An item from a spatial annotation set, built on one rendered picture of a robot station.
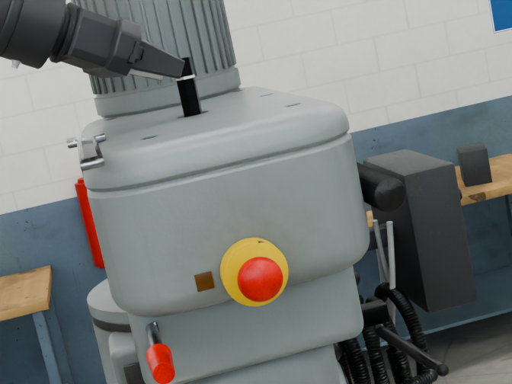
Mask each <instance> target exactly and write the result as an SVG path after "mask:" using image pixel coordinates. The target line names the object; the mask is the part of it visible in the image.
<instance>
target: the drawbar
mask: <svg viewBox="0 0 512 384"><path fill-rule="evenodd" d="M180 59H182V60H184V61H185V64H184V68H183V72H182V74H181V77H185V76H189V75H193V74H194V70H193V66H192V62H191V59H190V56H188V57H184V58H180ZM177 84H178V90H179V95H180V98H181V104H182V108H183V112H184V117H192V116H195V115H198V114H202V113H203V112H202V109H201V105H200V99H199V95H198V90H197V84H196V80H195V77H193V78H189V79H185V80H180V81H177Z"/></svg>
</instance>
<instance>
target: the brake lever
mask: <svg viewBox="0 0 512 384"><path fill-rule="evenodd" d="M146 334H147V337H148V340H149V346H150V348H149V349H148V351H147V353H146V359H147V362H148V365H149V368H150V370H151V372H152V375H153V378H154V380H155V381H156V382H157V383H160V384H167V383H170V382H171V381H172V380H173V378H174V375H175V371H174V362H173V358H172V353H171V349H170V348H169V347H168V346H167V345H165V344H163V343H162V340H161V338H160V334H159V330H158V324H157V322H152V323H149V324H147V326H146Z"/></svg>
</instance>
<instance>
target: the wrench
mask: <svg viewBox="0 0 512 384"><path fill-rule="evenodd" d="M94 134H95V136H89V137H85V138H81V139H76V137H72V138H69V139H67V145H68V148H69V149H72V148H75V147H78V158H79V164H80V168H81V170H82V171H87V170H90V169H94V168H100V167H104V166H105V162H104V158H103V155H102V153H101V150H100V147H99V145H98V143H99V142H103V141H105V140H106V136H105V133H104V131H100V132H96V133H94Z"/></svg>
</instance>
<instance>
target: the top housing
mask: <svg viewBox="0 0 512 384"><path fill-rule="evenodd" d="M200 105H201V109H202V112H203V113H202V114H198V115H195V116H192V117H184V112H183V108H182V105H180V106H176V107H170V108H165V109H161V110H154V111H150V112H146V113H141V114H134V115H128V116H123V117H110V118H103V119H100V120H96V121H93V122H91V123H89V124H88V125H87V126H86V127H85V128H84V129H83V131H82V134H81V138H85V137H89V136H95V134H94V133H96V132H100V131H104V133H105V136H106V140H105V141H103V142H99V143H98V145H99V147H100V150H101V153H102V155H103V158H104V162H105V166H104V167H100V168H94V169H90V170H87V171H83V175H84V182H85V186H86V187H87V193H88V201H89V204H90V207H91V213H92V216H93V220H94V226H95V229H96V233H97V236H98V241H99V245H100V248H101V254H102V258H103V261H104V266H105V270H106V273H107V278H108V282H109V286H110V291H111V294H112V296H113V298H114V301H115V303H116V304H117V305H118V306H119V307H120V308H121V309H122V310H124V311H126V312H128V313H129V314H131V315H138V316H144V317H160V316H167V315H176V314H179V313H183V312H189V311H192V310H195V309H200V308H203V307H207V306H212V305H215V304H219V303H222V302H227V301H230V300H233V298H232V297H231V296H230V295H229V294H228V292H227V290H226V288H225V287H224V286H223V284H222V280H221V276H220V265H221V262H222V258H223V256H224V254H225V253H226V252H227V250H228V249H229V248H230V247H231V246H232V245H234V244H235V243H236V242H238V241H241V240H242V239H245V238H262V239H265V240H267V241H269V242H271V243H272V244H273V245H275V246H276V247H277V248H278V249H279V250H280V251H281V253H282V254H283V256H284V257H285V258H286V262H287V265H288V280H287V282H286V286H290V285H293V284H296V283H301V282H305V281H308V280H314V279H317V278H320V277H325V276H328V275H331V274H335V273H337V272H340V271H342V270H345V269H347V268H349V267H350V266H352V265H353V264H355V263H357V262H358V261H359V260H360V259H361V258H362V257H363V256H364V255H365V253H366V251H367V250H368V247H369V244H370V231H369V226H368V222H367V217H366V210H365V206H364V202H363V194H362V190H361V185H360V178H359V173H358V169H357V161H356V157H355V153H354V145H353V141H352V137H351V134H349V133H347V131H348V130H349V129H350V125H349V121H348V118H347V115H346V113H345V112H344V111H343V110H342V109H341V108H340V107H339V106H337V105H336V104H334V103H331V102H328V101H322V100H319V99H314V98H308V97H304V96H300V95H296V94H290V93H286V92H282V91H275V90H271V89H268V88H261V87H257V86H251V87H244V88H238V89H236V90H234V91H231V92H229V93H226V94H222V95H219V96H216V97H213V98H208V99H205V100H202V101H200ZM209 271H211V272H212V275H213V282H214V286H215V288H212V289H210V290H204V291H201V292H197V285H196V281H195V278H194V275H197V274H202V273H206V272H209Z"/></svg>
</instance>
